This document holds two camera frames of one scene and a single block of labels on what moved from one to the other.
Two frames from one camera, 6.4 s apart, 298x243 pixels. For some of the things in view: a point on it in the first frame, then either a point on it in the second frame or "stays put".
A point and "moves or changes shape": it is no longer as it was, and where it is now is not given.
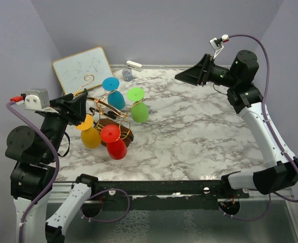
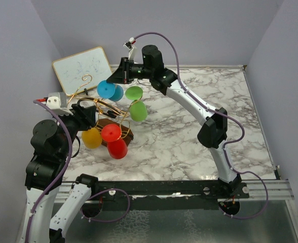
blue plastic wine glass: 115,98 moves or changes shape
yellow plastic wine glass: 90,136 stays put
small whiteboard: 84,70 stays put
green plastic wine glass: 139,110 stays put
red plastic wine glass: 116,147 stays put
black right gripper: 195,75 -> 121,76
